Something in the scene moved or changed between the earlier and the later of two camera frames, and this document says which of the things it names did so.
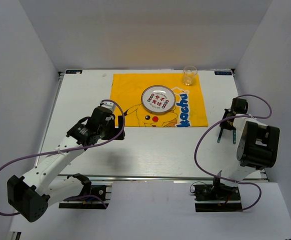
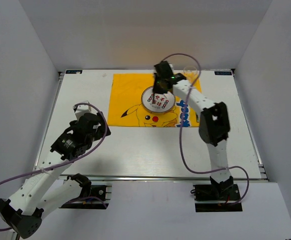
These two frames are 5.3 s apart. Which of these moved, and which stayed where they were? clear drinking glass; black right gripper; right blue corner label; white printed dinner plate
Moved: black right gripper
Stayed: right blue corner label; white printed dinner plate; clear drinking glass
